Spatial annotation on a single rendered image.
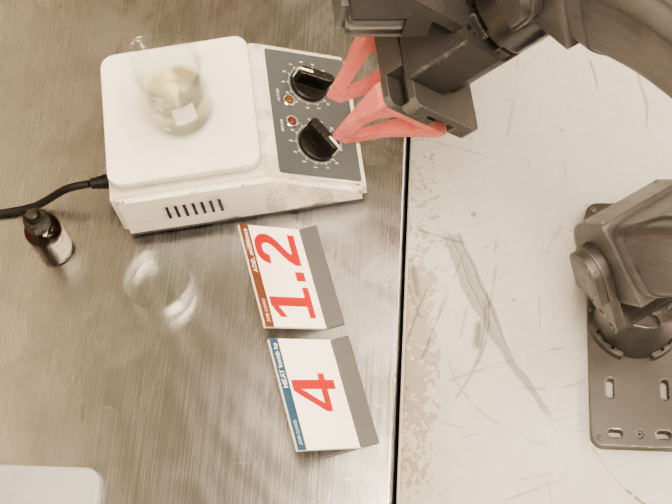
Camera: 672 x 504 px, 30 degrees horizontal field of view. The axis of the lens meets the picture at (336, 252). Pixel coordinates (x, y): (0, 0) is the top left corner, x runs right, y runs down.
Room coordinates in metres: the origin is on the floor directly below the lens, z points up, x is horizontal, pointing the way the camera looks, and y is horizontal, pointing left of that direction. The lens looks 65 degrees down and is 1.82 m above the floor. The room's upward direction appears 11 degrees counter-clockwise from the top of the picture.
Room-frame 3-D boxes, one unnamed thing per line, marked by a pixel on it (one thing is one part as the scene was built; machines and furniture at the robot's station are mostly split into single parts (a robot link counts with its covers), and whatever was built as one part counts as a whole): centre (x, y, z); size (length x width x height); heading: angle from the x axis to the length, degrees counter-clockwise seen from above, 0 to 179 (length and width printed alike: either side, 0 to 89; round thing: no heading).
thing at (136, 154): (0.53, 0.10, 0.98); 0.12 x 0.12 x 0.01; 88
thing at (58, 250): (0.47, 0.23, 0.93); 0.03 x 0.03 x 0.07
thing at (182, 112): (0.53, 0.10, 1.02); 0.06 x 0.05 x 0.08; 40
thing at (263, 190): (0.53, 0.07, 0.94); 0.22 x 0.13 x 0.08; 88
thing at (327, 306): (0.40, 0.04, 0.92); 0.09 x 0.06 x 0.04; 5
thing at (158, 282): (0.42, 0.14, 0.91); 0.06 x 0.06 x 0.02
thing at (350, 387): (0.30, 0.03, 0.92); 0.09 x 0.06 x 0.04; 5
